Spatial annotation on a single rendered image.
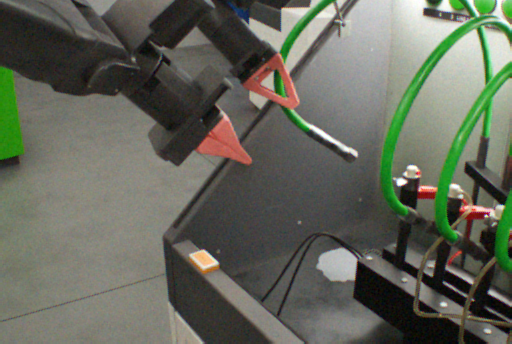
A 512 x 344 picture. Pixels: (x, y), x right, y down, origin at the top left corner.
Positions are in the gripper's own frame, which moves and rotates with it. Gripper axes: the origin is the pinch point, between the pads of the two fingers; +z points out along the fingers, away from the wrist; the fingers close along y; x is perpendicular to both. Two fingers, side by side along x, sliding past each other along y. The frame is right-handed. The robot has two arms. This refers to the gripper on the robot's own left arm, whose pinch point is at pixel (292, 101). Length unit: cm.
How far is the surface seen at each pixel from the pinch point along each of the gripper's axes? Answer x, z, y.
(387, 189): -2.8, 14.4, -16.6
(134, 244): 121, 9, 173
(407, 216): -2.3, 19.9, -13.2
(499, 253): -7.9, 24.5, -27.6
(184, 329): 46, 19, 13
